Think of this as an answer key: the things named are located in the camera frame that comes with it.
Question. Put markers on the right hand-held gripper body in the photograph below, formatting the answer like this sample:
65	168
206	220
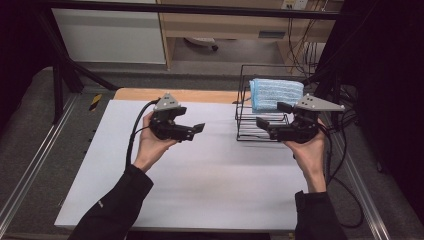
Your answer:
303	128

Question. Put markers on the black metal stand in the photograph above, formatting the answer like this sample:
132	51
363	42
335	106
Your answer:
58	83

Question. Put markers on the white wall outlet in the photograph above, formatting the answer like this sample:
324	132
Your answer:
295	4

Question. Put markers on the light wooden desk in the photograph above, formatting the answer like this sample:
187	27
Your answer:
226	26

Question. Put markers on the blue striped towel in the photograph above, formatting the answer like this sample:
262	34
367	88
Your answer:
276	93

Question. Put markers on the white power strip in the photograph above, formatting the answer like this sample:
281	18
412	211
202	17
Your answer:
200	41

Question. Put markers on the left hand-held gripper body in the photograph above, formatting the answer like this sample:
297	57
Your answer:
163	125

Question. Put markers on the aluminium rail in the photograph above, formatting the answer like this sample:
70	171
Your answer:
36	156
363	190

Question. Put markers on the black curtain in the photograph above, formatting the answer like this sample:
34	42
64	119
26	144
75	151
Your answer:
383	83

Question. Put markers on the yellow black striped marker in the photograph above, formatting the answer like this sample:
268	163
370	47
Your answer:
95	102

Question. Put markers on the person's right hand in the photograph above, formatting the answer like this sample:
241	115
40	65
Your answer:
311	160

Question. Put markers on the white cabinet panel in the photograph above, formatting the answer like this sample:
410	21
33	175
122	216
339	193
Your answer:
106	36

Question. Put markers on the black metal frame bar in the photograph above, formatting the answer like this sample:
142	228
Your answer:
200	9

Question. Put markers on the person's left hand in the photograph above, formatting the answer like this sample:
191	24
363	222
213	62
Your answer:
150	150

